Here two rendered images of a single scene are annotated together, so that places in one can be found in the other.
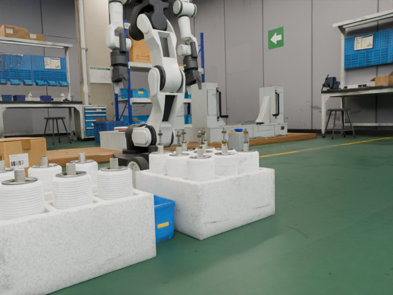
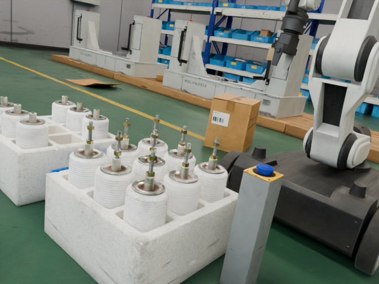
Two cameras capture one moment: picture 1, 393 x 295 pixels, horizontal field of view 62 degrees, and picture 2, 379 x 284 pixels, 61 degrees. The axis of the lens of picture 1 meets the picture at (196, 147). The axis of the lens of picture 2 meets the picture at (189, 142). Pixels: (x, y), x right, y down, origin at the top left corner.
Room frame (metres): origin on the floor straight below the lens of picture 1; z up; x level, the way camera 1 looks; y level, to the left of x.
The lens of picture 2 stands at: (1.21, -0.85, 0.57)
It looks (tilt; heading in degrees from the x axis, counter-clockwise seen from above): 17 degrees down; 79
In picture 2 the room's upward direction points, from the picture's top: 9 degrees clockwise
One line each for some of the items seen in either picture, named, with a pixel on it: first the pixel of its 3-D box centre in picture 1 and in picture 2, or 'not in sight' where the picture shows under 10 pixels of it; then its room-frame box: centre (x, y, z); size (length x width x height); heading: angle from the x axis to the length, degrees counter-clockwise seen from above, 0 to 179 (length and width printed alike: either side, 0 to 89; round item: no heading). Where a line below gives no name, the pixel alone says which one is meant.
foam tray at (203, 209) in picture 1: (204, 192); (144, 213); (1.28, -0.03, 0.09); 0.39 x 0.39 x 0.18; 40
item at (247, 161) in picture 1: (246, 174); (144, 223); (1.27, -0.19, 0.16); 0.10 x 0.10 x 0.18
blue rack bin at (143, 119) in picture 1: (136, 120); not in sight; (6.52, 1.16, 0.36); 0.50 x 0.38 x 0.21; 40
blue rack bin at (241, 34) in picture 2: not in sight; (246, 35); (3.21, 5.35, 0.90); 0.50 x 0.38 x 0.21; 39
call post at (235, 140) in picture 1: (238, 165); (249, 232); (1.53, -0.20, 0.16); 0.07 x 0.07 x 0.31; 40
